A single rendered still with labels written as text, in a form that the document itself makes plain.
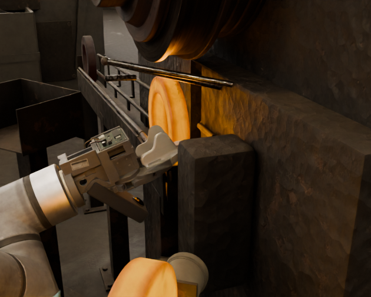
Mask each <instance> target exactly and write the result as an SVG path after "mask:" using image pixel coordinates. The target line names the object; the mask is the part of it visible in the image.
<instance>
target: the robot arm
mask: <svg viewBox="0 0 371 297"><path fill-rule="evenodd" d="M91 140H92V142H90V144H89V145H91V147H88V148H85V144H86V143H87V142H89V141H91ZM180 141H182V140H180ZM180 141H175V142H173V141H172V140H171V139H170V137H169V136H168V134H167V133H165V132H164V130H163V129H162V128H161V127H160V126H158V125H154V126H152V127H150V128H149V131H148V139H147V141H146V142H145V143H142V144H140V145H138V146H137V148H136V149H135V150H134V147H133V145H131V143H130V140H129V138H128V137H127V135H126V134H125V132H124V130H123V129H122V128H120V126H118V127H115V128H112V129H110V130H108V131H106V132H103V133H101V134H99V135H97V136H94V137H91V139H90V140H88V141H86V142H85V143H84V148H85V149H83V150H81V151H79V152H77V153H74V154H72V155H70V156H67V155H66V153H64V154H62V155H60V156H58V160H59V165H60V167H61V170H60V169H59V167H58V166H57V165H56V164H53V165H50V166H48V167H46V168H44V169H41V170H39V171H36V172H35V173H32V174H30V175H28V176H26V177H23V178H21V179H19V180H16V181H13V182H12V183H9V184H7V185H4V186H2V187H0V297H61V290H60V289H58V286H57V283H56V280H55V278H54V274H53V272H52V269H51V266H50V264H49V260H48V258H47V254H46V252H45V249H44V246H43V244H42V241H41V238H40V235H39V233H40V232H42V231H44V230H47V229H49V228H50V227H53V226H55V225H57V224H59V223H61V222H63V221H66V220H68V219H70V218H72V217H74V216H76V215H78V209H77V207H78V208H79V207H82V206H84V205H86V202H85V199H84V196H83V193H86V192H87V194H88V195H90V196H92V197H94V198H96V199H97V200H99V201H101V202H103V203H105V204H106V205H108V206H110V207H112V208H113V209H115V210H117V211H119V212H120V213H122V214H124V215H126V216H128V217H129V218H131V219H133V220H135V221H136V222H138V223H142V222H143V221H144V219H145V218H146V217H147V216H148V211H147V209H146V206H145V204H144V202H143V201H142V200H141V199H140V198H138V197H135V196H134V195H132V194H130V193H129V192H127V190H131V189H134V188H137V187H138V186H140V185H142V184H146V183H148V182H151V181H153V180H155V179H156V178H158V177H160V176H161V175H162V174H164V173H165V172H166V171H168V170H169V169H171V168H172V166H173V165H174V164H176V162H178V144H179V142H180ZM89 145H88V146H89ZM141 165H144V166H145V167H143V168H142V167H141Z"/></svg>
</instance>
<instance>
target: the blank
mask: <svg viewBox="0 0 371 297"><path fill-rule="evenodd" d="M108 297H177V280H176V276H175V271H174V269H173V267H172V266H171V265H170V264H169V263H168V262H165V261H160V260H154V259H147V258H136V259H133V260H131V261H130V262H129V263H128V264H127V265H126V266H125V267H124V268H123V270H122V271H121V272H120V274H119V275H118V277H117V278H116V280H115V282H114V284H113V286H112V288H111V290H110V292H109V295H108Z"/></svg>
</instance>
